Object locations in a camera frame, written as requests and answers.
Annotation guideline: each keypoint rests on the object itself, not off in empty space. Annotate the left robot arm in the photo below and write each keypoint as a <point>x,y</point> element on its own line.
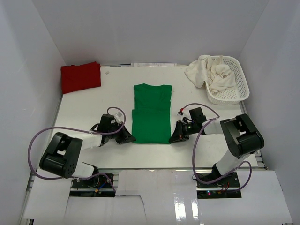
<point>62,154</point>

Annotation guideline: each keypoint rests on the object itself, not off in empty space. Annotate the white perforated plastic basket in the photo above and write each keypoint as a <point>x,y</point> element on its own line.
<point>234,96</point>

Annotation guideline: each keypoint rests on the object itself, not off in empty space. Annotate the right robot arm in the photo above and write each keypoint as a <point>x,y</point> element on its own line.
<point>241,136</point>

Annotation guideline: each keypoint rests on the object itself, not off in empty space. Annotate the folded red t shirt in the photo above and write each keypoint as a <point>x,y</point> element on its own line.
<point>80,77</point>

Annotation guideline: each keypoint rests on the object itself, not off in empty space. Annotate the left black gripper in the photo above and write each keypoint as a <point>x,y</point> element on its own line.
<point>125,136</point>

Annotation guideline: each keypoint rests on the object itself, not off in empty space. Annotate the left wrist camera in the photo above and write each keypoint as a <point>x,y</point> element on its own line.
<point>118,117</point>

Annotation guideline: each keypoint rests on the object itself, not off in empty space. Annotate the green t shirt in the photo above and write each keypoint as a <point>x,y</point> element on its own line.
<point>151,114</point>

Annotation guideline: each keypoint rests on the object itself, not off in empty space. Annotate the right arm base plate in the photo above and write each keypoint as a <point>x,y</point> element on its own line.
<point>222,189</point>

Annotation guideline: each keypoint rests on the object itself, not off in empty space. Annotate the paper label strip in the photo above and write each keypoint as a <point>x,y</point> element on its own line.
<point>153,64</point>

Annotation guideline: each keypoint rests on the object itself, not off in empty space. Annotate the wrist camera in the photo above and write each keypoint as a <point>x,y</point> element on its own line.
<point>118,117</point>
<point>181,112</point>

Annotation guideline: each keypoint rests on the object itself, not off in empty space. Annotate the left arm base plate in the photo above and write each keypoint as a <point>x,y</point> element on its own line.
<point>94,187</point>

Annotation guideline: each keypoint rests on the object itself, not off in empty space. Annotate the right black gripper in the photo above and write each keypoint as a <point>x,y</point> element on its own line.
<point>179,135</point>

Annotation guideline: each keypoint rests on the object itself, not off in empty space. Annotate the white paper front cover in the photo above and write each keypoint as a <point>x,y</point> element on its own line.
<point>160,197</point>

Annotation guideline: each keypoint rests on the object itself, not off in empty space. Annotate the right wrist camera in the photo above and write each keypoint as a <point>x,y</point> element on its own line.
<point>181,112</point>

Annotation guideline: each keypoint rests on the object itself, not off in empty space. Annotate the cream white t shirt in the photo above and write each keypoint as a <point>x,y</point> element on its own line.
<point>214,72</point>

